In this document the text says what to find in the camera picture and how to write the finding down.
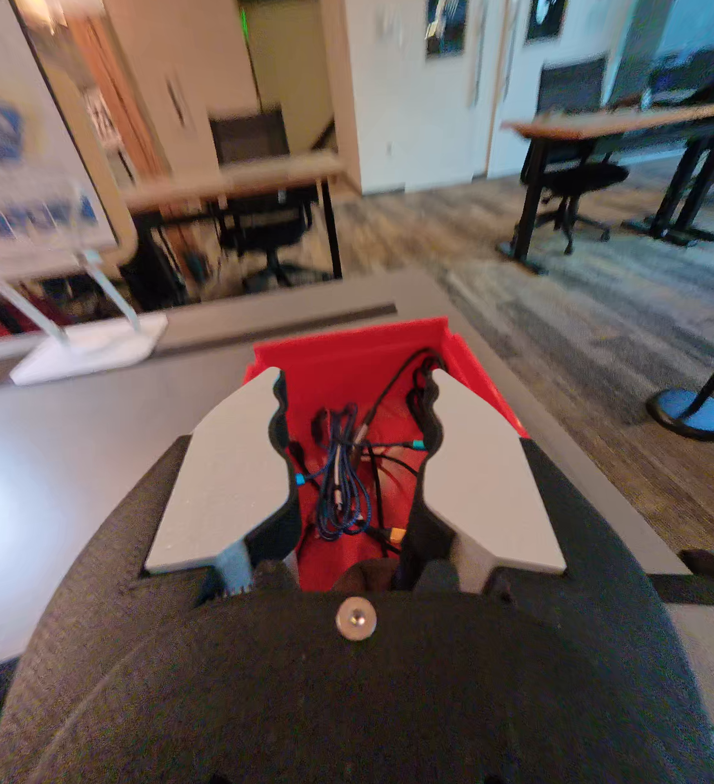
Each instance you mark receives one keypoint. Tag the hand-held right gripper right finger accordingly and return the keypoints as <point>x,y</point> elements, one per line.
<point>485,478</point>

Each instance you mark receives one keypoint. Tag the wooden table with black legs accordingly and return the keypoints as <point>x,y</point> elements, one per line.
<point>240,174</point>
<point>608,122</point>
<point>681,190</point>

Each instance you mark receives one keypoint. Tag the black round stanchion base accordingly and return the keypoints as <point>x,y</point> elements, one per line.
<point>693,416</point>

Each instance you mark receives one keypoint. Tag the display screen on white stand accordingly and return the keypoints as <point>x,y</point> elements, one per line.
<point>87,352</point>

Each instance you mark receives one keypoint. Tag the black office chair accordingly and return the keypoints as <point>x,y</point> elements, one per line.
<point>265,226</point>
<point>577,174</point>

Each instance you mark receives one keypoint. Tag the dark wall poster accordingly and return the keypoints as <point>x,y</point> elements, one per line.
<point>447,27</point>
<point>546,21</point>

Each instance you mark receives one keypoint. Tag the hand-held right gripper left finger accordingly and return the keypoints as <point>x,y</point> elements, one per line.
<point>222,478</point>

